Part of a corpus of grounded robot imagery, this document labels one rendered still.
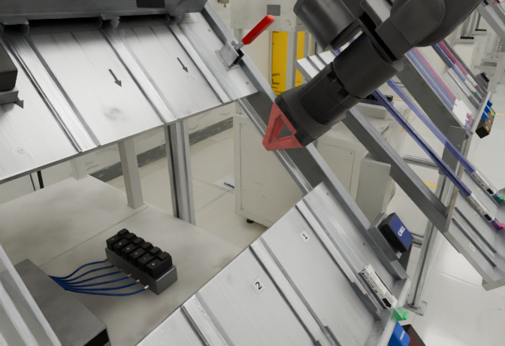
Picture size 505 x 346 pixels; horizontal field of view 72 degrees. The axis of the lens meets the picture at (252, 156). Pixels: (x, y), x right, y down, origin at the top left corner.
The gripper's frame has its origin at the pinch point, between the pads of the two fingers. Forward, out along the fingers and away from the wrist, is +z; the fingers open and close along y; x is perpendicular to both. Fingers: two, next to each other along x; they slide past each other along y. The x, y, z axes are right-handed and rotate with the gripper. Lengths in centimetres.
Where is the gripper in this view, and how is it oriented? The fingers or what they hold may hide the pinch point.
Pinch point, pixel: (271, 142)
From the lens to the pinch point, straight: 49.7
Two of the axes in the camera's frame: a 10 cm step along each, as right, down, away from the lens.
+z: -5.7, 4.7, 6.7
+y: -5.8, 3.4, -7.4
